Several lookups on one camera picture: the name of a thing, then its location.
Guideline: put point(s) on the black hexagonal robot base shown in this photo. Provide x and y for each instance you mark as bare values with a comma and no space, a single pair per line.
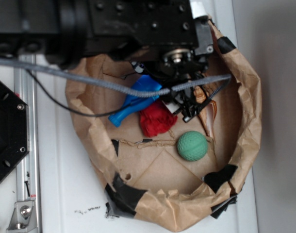
13,131

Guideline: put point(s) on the orange spiral seashell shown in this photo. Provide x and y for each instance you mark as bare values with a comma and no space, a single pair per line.
208,113

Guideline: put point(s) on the metal corner bracket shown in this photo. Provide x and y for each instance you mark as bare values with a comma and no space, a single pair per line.
23,219

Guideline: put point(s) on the green dimpled ball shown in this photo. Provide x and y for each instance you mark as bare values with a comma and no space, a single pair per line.
192,146

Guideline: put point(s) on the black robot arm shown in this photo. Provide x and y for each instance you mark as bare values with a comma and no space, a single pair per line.
162,39

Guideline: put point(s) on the aluminium extrusion rail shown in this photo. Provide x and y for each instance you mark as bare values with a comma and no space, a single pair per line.
27,171

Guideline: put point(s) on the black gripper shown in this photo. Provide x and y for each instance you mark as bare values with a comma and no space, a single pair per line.
171,76

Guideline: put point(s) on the red crumpled paper ball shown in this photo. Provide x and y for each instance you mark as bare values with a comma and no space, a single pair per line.
156,119

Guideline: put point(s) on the brown paper bag bin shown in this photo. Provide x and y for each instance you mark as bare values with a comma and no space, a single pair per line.
145,177

